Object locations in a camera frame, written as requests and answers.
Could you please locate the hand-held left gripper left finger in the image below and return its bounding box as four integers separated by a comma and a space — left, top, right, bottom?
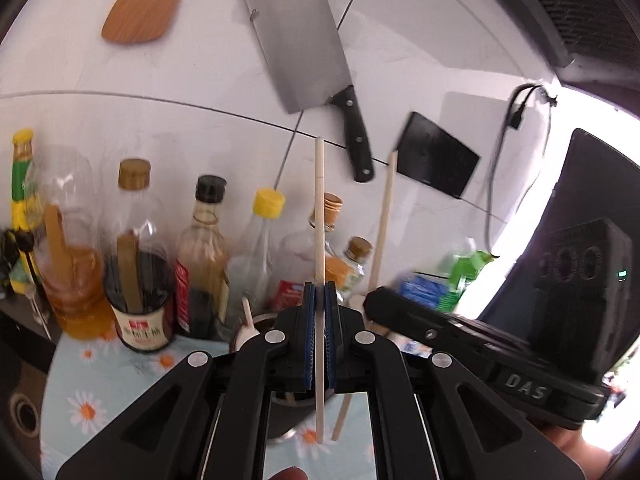
55, 282, 317, 480

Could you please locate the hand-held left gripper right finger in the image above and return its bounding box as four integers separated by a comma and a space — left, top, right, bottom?
325, 282, 586, 480

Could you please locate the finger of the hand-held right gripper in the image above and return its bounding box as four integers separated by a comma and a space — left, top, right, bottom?
363, 287, 531, 381

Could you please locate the cream spoon with bear print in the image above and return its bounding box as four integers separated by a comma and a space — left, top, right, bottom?
234, 295, 259, 352

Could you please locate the black cylindrical utensil holder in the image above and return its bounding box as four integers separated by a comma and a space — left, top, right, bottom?
229, 311, 373, 445

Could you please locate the single wooden chopstick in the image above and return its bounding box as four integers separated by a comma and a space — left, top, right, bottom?
331, 151, 399, 442
314, 137, 327, 445

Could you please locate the person's left hand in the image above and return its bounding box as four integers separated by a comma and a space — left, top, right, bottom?
264, 465, 309, 480

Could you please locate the person's right hand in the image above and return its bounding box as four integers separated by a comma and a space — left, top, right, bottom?
537, 422, 616, 480

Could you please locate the white and blue salt bag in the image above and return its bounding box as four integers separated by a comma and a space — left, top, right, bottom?
399, 271, 453, 308

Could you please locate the short orange cap bottle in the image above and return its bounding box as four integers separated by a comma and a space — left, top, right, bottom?
327, 236, 375, 306

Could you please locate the green seasoning bag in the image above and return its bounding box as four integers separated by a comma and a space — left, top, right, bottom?
434, 249, 502, 312

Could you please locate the tall clear orange cap bottle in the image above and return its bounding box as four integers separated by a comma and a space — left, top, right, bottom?
277, 192, 345, 306

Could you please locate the clear yellow cap bottle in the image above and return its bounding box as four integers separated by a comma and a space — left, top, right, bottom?
226, 187, 287, 313

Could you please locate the black panel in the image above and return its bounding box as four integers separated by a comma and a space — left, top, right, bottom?
477, 127, 640, 376

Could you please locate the black cap sauce bottle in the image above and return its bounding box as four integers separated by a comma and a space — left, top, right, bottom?
175, 175, 232, 339

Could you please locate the dark soy sauce jug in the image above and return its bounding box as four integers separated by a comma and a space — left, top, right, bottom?
102, 158, 178, 355

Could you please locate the light blue daisy tablecloth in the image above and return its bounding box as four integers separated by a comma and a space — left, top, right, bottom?
39, 332, 381, 480

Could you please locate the clear cooking oil jug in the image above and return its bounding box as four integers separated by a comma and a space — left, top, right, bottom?
24, 145, 117, 342

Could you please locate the dark range hood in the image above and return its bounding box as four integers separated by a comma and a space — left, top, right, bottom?
457, 0, 640, 123

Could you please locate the green label yellow cap bottle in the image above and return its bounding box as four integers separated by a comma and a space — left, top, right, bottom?
10, 129, 41, 296

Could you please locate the wooden spatula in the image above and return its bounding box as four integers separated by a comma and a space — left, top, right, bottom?
101, 0, 182, 44

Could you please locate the black wall socket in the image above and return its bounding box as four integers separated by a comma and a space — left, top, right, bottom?
396, 111, 482, 201

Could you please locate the black power cable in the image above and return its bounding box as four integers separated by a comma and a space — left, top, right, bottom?
484, 81, 560, 261

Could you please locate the steel cleaver with black handle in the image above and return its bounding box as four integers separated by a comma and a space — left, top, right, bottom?
240, 0, 376, 184

